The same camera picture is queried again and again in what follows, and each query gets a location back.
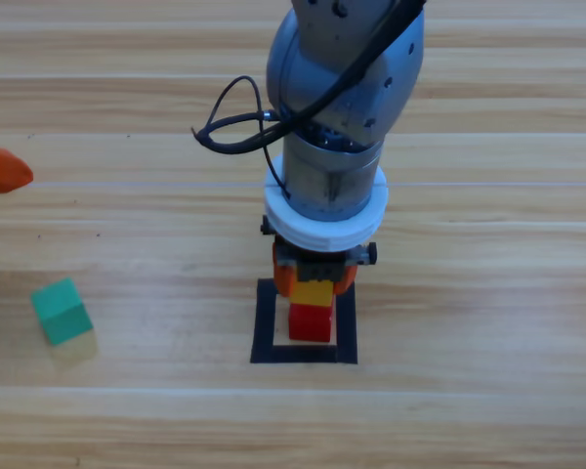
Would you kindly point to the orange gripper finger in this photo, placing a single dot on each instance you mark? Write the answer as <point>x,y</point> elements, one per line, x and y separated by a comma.
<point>5,171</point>

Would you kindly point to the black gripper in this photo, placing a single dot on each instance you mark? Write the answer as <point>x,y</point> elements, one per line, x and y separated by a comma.
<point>317,271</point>

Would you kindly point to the yellow wooden block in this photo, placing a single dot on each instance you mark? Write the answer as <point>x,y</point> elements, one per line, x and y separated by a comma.
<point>312,293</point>

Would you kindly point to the red wooden block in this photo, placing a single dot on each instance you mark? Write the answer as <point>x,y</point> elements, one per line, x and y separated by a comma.
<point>310,322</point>

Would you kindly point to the green wooden block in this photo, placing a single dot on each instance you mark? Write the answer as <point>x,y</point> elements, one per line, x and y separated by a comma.
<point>61,312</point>

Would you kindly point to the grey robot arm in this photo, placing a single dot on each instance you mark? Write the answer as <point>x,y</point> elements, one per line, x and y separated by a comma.
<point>351,73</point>

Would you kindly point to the black tape square outline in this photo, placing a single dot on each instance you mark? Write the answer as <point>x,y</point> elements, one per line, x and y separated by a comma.
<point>263,337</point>

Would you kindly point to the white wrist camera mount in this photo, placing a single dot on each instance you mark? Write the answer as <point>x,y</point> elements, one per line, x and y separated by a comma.
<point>322,234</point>

